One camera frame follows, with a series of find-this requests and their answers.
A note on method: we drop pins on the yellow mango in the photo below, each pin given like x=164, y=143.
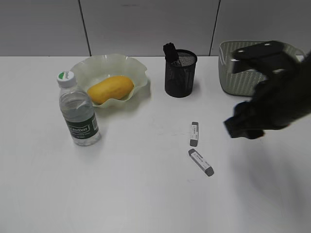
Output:
x=115, y=87

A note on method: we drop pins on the grey white eraser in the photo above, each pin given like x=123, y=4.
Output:
x=201, y=162
x=194, y=134

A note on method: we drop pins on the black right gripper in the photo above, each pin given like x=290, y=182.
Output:
x=284, y=97

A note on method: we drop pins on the black mesh pen holder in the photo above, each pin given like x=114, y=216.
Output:
x=179, y=78

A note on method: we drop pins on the pale green plastic basket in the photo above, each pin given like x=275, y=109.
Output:
x=242, y=83

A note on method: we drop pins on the clear water bottle green label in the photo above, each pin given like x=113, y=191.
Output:
x=77, y=110

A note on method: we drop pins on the pale green wavy glass plate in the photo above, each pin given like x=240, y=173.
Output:
x=96, y=69

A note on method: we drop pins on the black marker pen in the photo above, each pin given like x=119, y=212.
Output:
x=167, y=51
x=175, y=57
x=171, y=54

